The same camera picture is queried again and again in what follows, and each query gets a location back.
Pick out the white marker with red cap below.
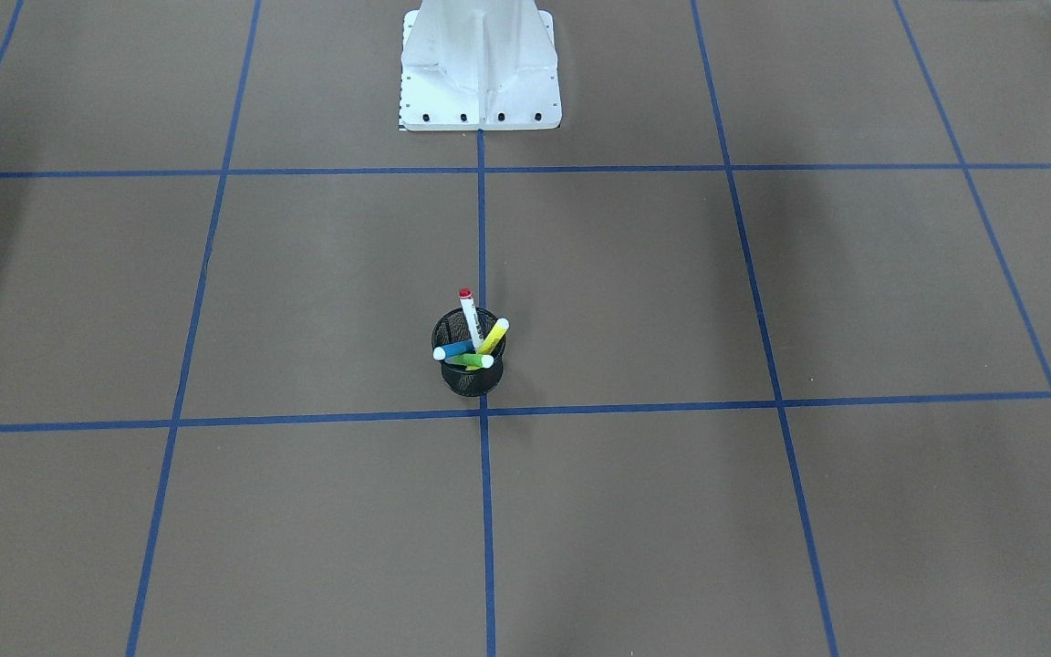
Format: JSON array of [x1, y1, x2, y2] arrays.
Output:
[[458, 287, 485, 352]]

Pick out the black mesh pen cup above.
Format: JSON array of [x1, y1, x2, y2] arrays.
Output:
[[432, 308, 507, 398]]

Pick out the blue highlighter pen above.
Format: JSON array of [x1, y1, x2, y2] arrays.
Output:
[[432, 340, 475, 361]]

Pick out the yellow highlighter pen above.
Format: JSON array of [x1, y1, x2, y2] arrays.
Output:
[[476, 319, 510, 355]]

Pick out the green highlighter pen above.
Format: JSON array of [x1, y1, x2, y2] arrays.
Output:
[[444, 353, 495, 370]]

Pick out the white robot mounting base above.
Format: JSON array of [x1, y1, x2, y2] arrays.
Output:
[[398, 1, 563, 130]]

